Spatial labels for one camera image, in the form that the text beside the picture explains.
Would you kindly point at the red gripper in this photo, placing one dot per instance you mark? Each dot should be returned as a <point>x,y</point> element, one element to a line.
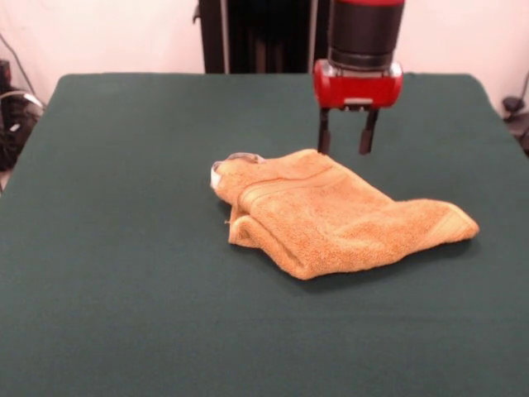
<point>357,89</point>

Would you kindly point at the tan terry towel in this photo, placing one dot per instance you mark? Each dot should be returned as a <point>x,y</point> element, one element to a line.
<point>330,219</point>

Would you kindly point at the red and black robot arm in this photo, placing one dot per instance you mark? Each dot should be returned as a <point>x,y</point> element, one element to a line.
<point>365,29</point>

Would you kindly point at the grey office chair base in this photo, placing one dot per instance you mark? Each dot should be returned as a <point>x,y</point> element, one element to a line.
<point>514,103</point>

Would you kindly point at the dark green table cloth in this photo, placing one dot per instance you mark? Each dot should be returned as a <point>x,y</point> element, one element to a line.
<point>124,248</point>

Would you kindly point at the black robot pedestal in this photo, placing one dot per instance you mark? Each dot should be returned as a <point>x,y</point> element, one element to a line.
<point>256,37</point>

